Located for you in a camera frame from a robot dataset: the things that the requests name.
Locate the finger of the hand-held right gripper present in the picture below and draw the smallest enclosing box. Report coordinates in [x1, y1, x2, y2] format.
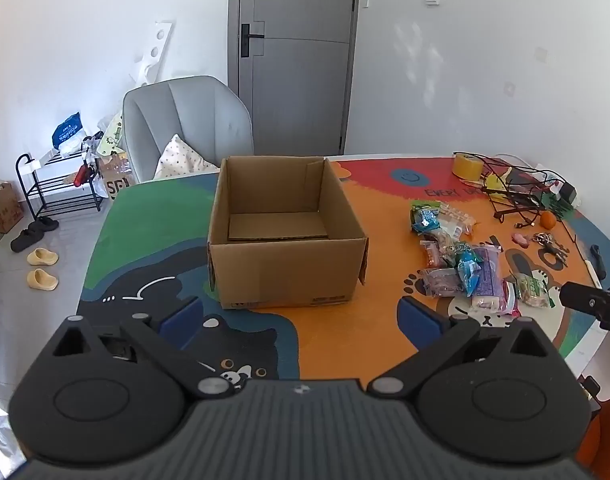
[559, 282, 610, 333]

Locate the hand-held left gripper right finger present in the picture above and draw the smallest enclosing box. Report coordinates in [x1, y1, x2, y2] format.
[366, 296, 558, 401]

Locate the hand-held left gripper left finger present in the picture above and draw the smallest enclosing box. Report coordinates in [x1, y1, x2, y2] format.
[47, 296, 238, 401]

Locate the clear pinkish snack packet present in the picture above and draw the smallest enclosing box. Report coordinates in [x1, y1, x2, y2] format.
[419, 268, 466, 297]

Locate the clear packet with green label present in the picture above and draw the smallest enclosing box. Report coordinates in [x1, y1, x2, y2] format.
[516, 271, 556, 308]

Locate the small blue snack packet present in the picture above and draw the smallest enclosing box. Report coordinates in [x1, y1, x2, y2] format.
[456, 251, 484, 293]

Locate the pink and white snack packet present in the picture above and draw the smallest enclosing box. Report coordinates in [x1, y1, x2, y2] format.
[471, 282, 522, 317]

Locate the purple snack packet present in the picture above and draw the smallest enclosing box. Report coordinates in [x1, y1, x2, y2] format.
[472, 245, 502, 300]

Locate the bunch of keys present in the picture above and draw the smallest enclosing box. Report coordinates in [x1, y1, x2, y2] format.
[532, 232, 570, 266]

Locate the yellow slipper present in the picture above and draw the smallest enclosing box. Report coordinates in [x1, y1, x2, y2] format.
[27, 248, 60, 266]
[26, 268, 60, 291]

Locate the printed cardboard box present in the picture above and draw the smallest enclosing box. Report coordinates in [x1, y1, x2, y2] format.
[99, 152, 136, 201]

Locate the yellow tape roll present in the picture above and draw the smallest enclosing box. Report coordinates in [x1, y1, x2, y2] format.
[452, 152, 483, 181]

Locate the white dotted pillow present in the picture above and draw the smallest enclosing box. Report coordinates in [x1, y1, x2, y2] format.
[153, 134, 220, 181]

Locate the black shoe rack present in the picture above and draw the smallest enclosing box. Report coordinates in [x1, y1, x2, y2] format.
[16, 152, 106, 221]

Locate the white bag with green prints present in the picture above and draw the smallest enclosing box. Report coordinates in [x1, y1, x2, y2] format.
[96, 112, 124, 157]

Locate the grey upholstered chair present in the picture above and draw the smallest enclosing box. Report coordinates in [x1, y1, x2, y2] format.
[122, 75, 254, 184]

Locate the brown cardboard box with clutter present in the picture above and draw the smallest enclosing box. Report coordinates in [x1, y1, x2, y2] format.
[0, 182, 24, 233]

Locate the white plastic bag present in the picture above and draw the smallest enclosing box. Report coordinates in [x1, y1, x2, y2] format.
[0, 375, 26, 480]

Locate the blue plastic bag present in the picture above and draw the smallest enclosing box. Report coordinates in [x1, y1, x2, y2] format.
[52, 111, 83, 148]

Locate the grey door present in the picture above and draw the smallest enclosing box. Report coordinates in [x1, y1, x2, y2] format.
[228, 0, 362, 157]

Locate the white foam board with holes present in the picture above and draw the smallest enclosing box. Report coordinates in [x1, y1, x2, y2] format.
[134, 21, 176, 86]

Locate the black usb cable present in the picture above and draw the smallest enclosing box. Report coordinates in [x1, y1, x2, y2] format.
[515, 195, 542, 228]

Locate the black wire stand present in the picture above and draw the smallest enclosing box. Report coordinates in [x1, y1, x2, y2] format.
[480, 157, 543, 221]

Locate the black door handle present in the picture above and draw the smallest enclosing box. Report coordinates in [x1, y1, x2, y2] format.
[241, 23, 266, 58]

